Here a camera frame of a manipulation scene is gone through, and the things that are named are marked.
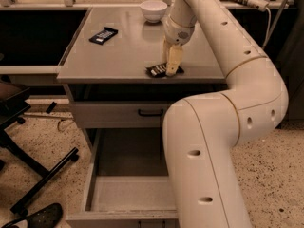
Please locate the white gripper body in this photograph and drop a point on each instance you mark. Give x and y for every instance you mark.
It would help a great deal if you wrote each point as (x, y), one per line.
(177, 32)

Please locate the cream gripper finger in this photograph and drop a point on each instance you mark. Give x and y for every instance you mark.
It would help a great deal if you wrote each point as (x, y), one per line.
(165, 49)
(173, 59)

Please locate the dark rxbar chocolate bar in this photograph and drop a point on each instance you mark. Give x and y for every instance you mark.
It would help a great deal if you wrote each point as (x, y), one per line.
(160, 70)

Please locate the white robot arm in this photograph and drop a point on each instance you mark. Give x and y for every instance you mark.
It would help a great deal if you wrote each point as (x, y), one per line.
(199, 131)

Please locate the grey drawer cabinet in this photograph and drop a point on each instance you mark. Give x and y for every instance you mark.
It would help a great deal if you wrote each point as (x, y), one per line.
(116, 70)

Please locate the closed top drawer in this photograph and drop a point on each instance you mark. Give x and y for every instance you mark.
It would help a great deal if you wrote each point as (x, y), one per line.
(118, 114)

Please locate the open middle drawer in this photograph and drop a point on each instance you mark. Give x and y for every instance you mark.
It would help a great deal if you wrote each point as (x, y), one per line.
(127, 184)

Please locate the white ceramic bowl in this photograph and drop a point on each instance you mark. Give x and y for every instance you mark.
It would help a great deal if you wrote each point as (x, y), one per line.
(153, 10)

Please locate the dark blue snack bar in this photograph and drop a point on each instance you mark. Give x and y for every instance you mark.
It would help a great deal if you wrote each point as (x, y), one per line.
(103, 36)

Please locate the black perforated shoe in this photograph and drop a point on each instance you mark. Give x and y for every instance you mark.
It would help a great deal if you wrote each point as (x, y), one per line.
(47, 217)

